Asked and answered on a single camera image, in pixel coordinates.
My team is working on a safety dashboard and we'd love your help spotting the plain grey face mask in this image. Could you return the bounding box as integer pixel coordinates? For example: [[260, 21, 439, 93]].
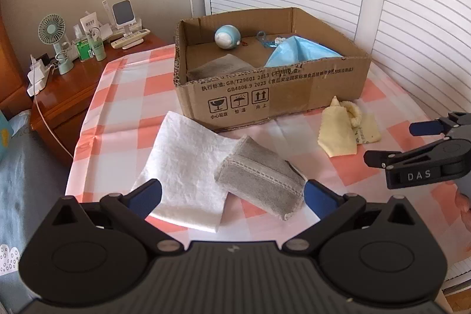
[[187, 54, 256, 82]]

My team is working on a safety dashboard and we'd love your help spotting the grey face mask white edge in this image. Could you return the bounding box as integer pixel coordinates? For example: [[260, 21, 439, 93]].
[[214, 135, 308, 221]]

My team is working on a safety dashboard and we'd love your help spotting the blue bed sheet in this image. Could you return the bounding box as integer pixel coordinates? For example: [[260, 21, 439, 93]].
[[0, 110, 85, 285]]

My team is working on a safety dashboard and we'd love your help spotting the printed pale yellow cloth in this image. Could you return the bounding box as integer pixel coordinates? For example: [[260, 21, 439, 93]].
[[352, 113, 381, 144]]

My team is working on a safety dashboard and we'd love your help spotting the blue and white plush toy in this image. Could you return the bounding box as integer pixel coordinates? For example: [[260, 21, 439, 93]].
[[214, 24, 243, 50]]

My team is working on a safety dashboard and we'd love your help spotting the phone stand with screen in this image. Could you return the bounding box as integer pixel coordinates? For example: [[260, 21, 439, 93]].
[[111, 0, 142, 35]]

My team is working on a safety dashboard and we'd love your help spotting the white charging cable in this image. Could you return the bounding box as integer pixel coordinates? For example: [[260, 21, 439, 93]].
[[32, 93, 74, 158]]

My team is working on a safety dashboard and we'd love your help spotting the cream scrunchie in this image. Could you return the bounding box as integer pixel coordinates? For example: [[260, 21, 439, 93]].
[[331, 96, 363, 129]]

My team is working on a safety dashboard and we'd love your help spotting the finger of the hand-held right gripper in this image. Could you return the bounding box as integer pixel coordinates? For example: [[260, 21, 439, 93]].
[[364, 138, 471, 171], [409, 111, 471, 137]]

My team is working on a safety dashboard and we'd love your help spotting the white charger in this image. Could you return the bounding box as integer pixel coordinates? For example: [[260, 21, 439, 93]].
[[26, 58, 52, 96]]

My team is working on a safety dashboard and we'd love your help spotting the white cosmetic tube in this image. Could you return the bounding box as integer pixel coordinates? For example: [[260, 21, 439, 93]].
[[80, 11, 102, 39]]

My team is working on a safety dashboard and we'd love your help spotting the blue face mask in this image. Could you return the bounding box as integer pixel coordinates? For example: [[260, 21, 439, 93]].
[[264, 35, 344, 69]]

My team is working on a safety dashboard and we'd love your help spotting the pink checked tablecloth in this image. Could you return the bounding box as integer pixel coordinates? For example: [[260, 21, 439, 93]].
[[65, 38, 471, 270]]

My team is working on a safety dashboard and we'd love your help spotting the cardboard box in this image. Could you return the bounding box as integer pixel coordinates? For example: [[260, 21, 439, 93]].
[[173, 7, 372, 132]]

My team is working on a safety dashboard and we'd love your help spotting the white remote control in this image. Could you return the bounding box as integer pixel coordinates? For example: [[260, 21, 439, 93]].
[[111, 28, 151, 50]]

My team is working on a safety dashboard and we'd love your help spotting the wooden nightstand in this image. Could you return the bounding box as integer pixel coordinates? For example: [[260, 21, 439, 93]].
[[29, 32, 175, 167]]

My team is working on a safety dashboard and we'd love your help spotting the white cloth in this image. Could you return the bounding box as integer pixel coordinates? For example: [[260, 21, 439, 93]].
[[130, 110, 240, 234]]

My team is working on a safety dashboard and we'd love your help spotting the person's right hand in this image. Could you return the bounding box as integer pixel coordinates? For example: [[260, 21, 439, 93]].
[[455, 190, 471, 222]]

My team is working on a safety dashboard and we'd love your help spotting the patterned sachet with blue cord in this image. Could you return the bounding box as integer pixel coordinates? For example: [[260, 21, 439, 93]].
[[256, 30, 288, 50]]

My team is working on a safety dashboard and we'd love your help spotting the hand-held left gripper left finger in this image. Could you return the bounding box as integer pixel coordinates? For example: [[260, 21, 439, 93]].
[[52, 179, 181, 256]]

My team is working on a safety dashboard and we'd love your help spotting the light green bottle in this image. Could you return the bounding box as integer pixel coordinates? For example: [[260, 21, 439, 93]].
[[90, 29, 107, 61]]

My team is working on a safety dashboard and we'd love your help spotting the wooden headboard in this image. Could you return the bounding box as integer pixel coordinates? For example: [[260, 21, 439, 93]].
[[0, 0, 34, 112]]

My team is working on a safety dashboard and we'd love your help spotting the mint handheld fan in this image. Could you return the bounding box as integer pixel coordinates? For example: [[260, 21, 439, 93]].
[[39, 13, 72, 75]]

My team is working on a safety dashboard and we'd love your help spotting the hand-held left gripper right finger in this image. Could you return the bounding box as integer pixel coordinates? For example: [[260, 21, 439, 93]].
[[283, 180, 416, 255]]

